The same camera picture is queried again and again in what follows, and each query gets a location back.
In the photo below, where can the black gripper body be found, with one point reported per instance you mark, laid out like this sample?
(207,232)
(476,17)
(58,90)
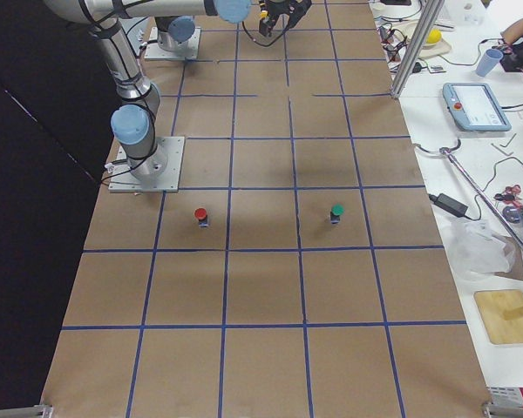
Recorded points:
(288,7)

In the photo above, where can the yellow push button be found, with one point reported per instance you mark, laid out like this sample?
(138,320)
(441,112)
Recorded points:
(265,25)

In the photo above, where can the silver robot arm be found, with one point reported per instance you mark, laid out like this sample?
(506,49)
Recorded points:
(177,30)
(133,123)

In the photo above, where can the green push button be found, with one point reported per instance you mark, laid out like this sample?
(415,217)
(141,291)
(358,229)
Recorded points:
(335,214)

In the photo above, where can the red push button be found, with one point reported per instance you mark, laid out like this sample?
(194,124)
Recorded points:
(201,215)

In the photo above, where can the person hand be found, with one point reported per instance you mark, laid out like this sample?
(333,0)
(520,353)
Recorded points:
(514,32)

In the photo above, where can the yellow ball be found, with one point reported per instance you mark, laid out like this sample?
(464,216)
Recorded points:
(434,37)

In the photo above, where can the light blue plastic cup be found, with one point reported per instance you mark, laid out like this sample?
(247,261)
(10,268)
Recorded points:
(488,61)

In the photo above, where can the blue teach pendant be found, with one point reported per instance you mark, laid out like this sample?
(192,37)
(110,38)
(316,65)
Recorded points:
(474,107)

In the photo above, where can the black power adapter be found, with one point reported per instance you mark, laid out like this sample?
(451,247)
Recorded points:
(448,204)

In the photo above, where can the clear plastic bag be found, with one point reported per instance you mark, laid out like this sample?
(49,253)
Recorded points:
(476,252)

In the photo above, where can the silver metal rod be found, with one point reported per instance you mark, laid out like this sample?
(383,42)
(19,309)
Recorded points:
(448,153)

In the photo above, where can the wooden cutting board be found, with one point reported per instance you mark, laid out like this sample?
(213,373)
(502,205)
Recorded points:
(502,314)

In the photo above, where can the aluminium frame post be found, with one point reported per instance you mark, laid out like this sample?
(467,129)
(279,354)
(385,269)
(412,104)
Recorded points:
(425,23)

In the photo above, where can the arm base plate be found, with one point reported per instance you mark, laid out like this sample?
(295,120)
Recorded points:
(162,47)
(160,172)

